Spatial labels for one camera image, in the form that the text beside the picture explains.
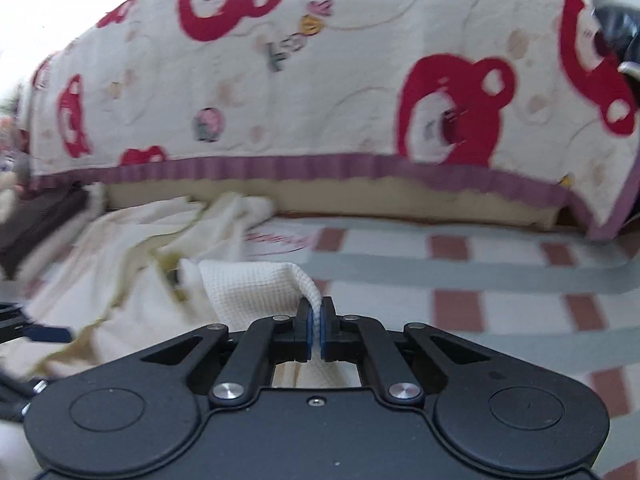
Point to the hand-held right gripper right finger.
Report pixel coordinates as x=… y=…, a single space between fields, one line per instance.
x=324 y=335

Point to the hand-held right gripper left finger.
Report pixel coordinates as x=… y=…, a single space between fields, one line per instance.
x=309 y=335

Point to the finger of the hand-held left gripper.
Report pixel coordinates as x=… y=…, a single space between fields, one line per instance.
x=50 y=334
x=15 y=397

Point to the cream waffle pajama top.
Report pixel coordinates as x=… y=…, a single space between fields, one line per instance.
x=240 y=290

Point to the beige bed base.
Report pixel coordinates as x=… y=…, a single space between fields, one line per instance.
x=350 y=200

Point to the checkered rug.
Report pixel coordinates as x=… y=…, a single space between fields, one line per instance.
x=500 y=265

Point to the bear print blanket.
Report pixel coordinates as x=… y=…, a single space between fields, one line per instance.
x=350 y=85

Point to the black shiny object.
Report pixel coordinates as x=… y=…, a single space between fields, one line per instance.
x=617 y=22

